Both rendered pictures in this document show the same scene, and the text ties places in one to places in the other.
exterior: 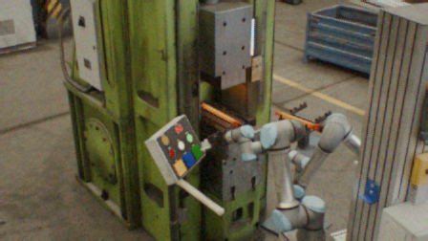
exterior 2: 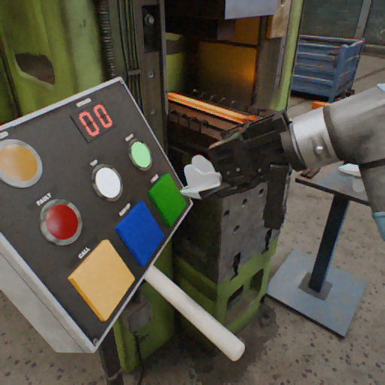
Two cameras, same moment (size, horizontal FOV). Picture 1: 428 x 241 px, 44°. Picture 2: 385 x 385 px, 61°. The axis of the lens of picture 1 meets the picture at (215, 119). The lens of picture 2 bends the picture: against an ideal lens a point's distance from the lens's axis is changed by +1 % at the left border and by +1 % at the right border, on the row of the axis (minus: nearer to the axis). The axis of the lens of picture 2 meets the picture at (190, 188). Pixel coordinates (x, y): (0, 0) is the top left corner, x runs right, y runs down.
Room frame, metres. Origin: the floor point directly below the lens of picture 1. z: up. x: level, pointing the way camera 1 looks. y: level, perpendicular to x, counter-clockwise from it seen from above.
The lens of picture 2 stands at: (2.21, 0.11, 1.34)
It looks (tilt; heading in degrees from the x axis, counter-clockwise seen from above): 32 degrees down; 355
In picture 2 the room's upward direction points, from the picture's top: straight up
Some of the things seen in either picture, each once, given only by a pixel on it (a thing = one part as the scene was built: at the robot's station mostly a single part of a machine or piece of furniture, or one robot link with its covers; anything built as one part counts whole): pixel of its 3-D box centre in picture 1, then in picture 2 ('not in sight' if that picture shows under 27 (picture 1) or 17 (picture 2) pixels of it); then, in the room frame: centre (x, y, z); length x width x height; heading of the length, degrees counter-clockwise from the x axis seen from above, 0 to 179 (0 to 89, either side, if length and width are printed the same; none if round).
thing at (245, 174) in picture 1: (218, 148); (199, 180); (3.29, -0.02, 0.69); 0.56 x 0.38 x 0.45; 39
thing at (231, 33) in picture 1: (218, 32); not in sight; (3.27, -0.02, 1.56); 0.42 x 0.39 x 0.40; 39
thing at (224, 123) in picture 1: (212, 118); (192, 119); (3.25, 0.01, 0.96); 0.42 x 0.20 x 0.09; 39
